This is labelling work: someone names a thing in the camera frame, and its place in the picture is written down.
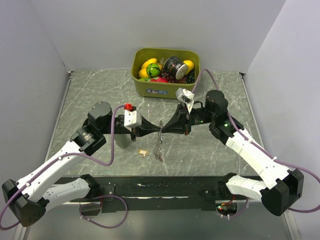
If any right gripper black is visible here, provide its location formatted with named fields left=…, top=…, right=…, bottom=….
left=161, top=101, right=215, bottom=135

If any large keyring with small rings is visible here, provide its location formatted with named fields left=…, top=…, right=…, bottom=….
left=153, top=131, right=164, bottom=163

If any yellow tag key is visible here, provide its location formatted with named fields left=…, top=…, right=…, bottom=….
left=138, top=149, right=149, bottom=157

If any olive green plastic bin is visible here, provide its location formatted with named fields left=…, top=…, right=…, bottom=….
left=131, top=47, right=200, bottom=99

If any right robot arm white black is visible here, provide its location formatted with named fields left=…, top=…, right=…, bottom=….
left=161, top=88, right=304, bottom=216

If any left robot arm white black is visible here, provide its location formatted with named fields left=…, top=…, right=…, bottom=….
left=1, top=101, right=161, bottom=227

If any grey bottle with beige cap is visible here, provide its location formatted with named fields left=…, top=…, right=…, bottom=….
left=114, top=134, right=131, bottom=149

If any dark grapes bunch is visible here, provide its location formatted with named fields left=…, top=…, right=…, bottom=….
left=159, top=69, right=196, bottom=84

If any red toy fruit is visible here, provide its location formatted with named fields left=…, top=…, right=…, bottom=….
left=149, top=77, right=168, bottom=83

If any green watermelon toy ball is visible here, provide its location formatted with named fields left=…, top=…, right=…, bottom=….
left=146, top=63, right=162, bottom=78

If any yellow toy mango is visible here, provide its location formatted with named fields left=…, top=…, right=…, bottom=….
left=141, top=58, right=158, bottom=69

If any black paper cup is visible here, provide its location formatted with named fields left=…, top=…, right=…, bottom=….
left=164, top=56, right=188, bottom=80

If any yellow toy lemon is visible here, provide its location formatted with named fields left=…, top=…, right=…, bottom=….
left=183, top=60, right=195, bottom=73

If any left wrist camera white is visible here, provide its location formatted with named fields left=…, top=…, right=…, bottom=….
left=123, top=103, right=142, bottom=131

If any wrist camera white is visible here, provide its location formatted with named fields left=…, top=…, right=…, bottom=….
left=123, top=103, right=142, bottom=131
left=175, top=87, right=195, bottom=117

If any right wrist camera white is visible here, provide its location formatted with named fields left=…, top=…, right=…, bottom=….
left=175, top=87, right=195, bottom=117

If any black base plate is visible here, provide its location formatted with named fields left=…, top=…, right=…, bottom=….
left=68, top=176, right=251, bottom=213

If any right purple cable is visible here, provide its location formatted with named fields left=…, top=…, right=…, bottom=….
left=192, top=68, right=320, bottom=220

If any purple cable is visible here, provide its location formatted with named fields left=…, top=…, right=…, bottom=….
left=192, top=68, right=320, bottom=220
left=0, top=104, right=129, bottom=230

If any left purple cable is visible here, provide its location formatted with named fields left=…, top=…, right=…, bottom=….
left=0, top=104, right=129, bottom=230

